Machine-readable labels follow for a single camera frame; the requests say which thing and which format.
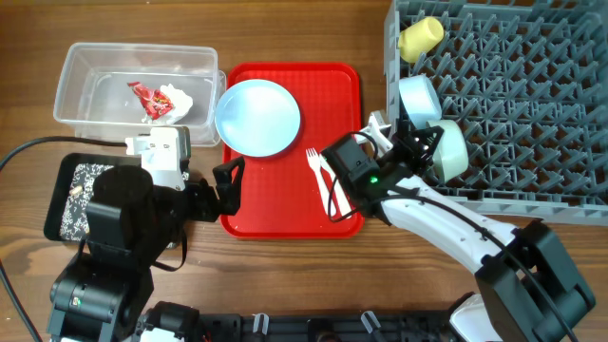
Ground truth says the mint green bowl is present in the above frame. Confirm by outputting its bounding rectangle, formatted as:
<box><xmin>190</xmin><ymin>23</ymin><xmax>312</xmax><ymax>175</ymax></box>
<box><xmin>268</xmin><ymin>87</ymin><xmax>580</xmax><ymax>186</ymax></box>
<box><xmin>427</xmin><ymin>120</ymin><xmax>469</xmax><ymax>182</ymax></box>

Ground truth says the small light blue bowl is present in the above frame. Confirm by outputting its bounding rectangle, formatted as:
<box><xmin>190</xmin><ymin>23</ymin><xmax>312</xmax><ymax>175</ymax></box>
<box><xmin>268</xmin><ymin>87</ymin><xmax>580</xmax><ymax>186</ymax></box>
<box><xmin>398</xmin><ymin>75</ymin><xmax>442</xmax><ymax>129</ymax></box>

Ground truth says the large light blue plate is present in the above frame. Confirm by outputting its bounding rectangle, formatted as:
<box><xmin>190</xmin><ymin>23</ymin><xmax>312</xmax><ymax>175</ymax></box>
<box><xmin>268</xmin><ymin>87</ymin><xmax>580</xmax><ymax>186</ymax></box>
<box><xmin>215</xmin><ymin>79</ymin><xmax>301</xmax><ymax>158</ymax></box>

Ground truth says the white plastic spoon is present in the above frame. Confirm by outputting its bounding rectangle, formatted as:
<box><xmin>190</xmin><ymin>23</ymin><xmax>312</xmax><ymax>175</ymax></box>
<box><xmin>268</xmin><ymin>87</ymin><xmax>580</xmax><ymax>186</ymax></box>
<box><xmin>319</xmin><ymin>155</ymin><xmax>351</xmax><ymax>216</ymax></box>

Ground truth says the white plastic fork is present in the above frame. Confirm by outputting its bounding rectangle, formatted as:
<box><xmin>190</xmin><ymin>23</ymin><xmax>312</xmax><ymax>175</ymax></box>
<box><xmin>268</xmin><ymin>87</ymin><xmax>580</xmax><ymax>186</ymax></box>
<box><xmin>306</xmin><ymin>148</ymin><xmax>336</xmax><ymax>217</ymax></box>

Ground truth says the yellow plastic cup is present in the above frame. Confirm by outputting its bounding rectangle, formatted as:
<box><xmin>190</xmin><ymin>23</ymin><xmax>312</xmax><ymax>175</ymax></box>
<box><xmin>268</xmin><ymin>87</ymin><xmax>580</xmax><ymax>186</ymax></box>
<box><xmin>398</xmin><ymin>17</ymin><xmax>445</xmax><ymax>63</ymax></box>

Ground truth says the food leftovers rice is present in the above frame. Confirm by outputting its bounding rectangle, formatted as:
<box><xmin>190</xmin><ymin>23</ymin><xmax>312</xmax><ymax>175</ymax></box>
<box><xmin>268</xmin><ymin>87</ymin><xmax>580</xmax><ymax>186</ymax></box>
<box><xmin>59</xmin><ymin>163</ymin><xmax>112</xmax><ymax>241</ymax></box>

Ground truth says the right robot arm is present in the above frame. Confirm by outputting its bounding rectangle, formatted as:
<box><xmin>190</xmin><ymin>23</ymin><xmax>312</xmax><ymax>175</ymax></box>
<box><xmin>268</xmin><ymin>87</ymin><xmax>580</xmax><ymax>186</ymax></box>
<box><xmin>321</xmin><ymin>126</ymin><xmax>596</xmax><ymax>341</ymax></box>

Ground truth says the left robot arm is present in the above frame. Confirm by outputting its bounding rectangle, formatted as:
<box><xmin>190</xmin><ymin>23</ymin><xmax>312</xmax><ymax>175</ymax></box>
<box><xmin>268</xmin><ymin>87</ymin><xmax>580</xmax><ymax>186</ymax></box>
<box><xmin>47</xmin><ymin>157</ymin><xmax>245</xmax><ymax>341</ymax></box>

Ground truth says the grey dishwasher rack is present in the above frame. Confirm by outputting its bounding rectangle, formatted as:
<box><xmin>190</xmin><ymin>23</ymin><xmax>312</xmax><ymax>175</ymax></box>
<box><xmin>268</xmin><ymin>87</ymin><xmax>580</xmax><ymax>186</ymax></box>
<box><xmin>384</xmin><ymin>0</ymin><xmax>607</xmax><ymax>226</ymax></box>

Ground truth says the black waste tray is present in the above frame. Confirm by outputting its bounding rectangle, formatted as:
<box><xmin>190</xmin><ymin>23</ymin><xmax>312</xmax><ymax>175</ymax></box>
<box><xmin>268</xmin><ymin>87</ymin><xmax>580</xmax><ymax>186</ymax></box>
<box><xmin>43</xmin><ymin>152</ymin><xmax>184</xmax><ymax>250</ymax></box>

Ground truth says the red plastic tray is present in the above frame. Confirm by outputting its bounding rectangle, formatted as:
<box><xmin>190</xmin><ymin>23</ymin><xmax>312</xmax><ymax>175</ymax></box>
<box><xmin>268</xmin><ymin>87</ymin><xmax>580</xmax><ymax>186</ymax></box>
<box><xmin>220</xmin><ymin>62</ymin><xmax>365</xmax><ymax>239</ymax></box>

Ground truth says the crumpled white tissue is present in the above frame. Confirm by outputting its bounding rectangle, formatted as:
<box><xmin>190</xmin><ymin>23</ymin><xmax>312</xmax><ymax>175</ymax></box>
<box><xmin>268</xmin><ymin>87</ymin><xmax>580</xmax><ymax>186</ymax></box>
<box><xmin>142</xmin><ymin>84</ymin><xmax>194</xmax><ymax>125</ymax></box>

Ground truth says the red snack wrapper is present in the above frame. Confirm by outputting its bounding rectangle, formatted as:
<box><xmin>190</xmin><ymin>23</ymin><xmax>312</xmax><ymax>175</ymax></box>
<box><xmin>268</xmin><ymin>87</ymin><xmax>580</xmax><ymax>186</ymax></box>
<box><xmin>127</xmin><ymin>82</ymin><xmax>175</xmax><ymax>120</ymax></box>

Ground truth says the clear plastic bin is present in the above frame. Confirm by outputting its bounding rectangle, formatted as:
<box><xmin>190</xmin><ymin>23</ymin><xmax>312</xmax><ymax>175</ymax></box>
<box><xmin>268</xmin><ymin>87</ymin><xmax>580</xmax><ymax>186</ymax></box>
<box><xmin>53</xmin><ymin>43</ymin><xmax>226</xmax><ymax>147</ymax></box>

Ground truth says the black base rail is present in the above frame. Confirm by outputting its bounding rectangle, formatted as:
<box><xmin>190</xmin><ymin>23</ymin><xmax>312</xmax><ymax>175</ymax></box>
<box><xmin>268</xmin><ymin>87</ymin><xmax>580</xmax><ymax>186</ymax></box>
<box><xmin>132</xmin><ymin>311</ymin><xmax>457</xmax><ymax>342</ymax></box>

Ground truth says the left black cable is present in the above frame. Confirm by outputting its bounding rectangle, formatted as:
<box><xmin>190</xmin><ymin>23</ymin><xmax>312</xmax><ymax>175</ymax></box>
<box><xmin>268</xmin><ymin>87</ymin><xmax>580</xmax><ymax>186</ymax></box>
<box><xmin>0</xmin><ymin>136</ymin><xmax>129</xmax><ymax>342</ymax></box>

